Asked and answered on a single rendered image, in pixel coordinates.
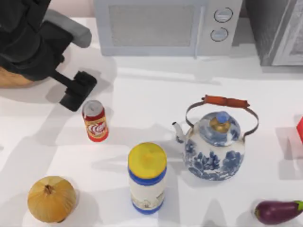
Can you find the red and white can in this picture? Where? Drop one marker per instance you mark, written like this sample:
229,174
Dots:
95,123

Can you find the microwave oven door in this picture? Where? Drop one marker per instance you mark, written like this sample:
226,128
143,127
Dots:
151,26

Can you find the yellow onion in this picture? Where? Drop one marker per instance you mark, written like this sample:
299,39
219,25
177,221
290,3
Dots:
52,199

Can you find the white bottle with yellow lid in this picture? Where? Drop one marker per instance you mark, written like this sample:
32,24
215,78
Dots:
146,179

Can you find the pale microwave oven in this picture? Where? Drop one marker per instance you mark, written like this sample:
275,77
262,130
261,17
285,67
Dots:
217,47

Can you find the microwave knob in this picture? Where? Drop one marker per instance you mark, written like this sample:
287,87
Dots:
223,14
219,35

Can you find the blue and white kettle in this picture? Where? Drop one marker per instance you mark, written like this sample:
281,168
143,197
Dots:
213,153

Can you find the pale cabinet door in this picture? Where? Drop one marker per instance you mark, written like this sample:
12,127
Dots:
290,35

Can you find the red box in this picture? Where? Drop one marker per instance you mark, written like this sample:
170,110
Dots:
300,130

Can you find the purple eggplant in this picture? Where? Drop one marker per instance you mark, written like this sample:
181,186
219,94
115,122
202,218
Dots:
277,211

